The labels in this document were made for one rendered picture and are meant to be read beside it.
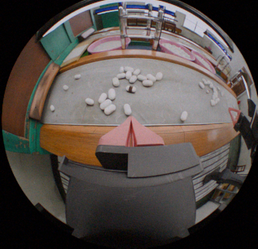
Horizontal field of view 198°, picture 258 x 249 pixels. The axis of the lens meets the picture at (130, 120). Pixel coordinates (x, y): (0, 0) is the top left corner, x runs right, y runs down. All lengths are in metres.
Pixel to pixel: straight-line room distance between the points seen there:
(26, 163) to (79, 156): 1.24
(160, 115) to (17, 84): 0.60
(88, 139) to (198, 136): 0.33
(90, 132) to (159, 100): 0.23
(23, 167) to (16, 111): 1.05
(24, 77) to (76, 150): 0.43
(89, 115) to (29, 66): 0.44
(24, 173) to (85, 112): 1.37
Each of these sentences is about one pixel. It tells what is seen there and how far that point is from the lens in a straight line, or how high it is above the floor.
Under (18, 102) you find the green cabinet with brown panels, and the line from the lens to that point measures 0.46.
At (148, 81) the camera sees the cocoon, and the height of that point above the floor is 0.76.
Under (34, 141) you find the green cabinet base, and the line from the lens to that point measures 0.47.
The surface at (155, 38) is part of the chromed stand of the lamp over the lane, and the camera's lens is 0.44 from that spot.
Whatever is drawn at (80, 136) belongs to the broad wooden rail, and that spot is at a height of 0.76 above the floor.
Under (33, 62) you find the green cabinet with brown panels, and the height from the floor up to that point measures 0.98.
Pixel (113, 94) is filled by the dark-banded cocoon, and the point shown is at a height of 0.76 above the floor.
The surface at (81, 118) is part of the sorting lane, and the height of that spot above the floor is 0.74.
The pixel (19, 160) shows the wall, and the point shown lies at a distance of 1.39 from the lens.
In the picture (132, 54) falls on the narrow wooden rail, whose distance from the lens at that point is 0.40.
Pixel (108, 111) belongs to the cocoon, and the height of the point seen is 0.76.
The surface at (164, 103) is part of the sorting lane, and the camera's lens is 0.28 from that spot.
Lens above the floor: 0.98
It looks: 77 degrees down
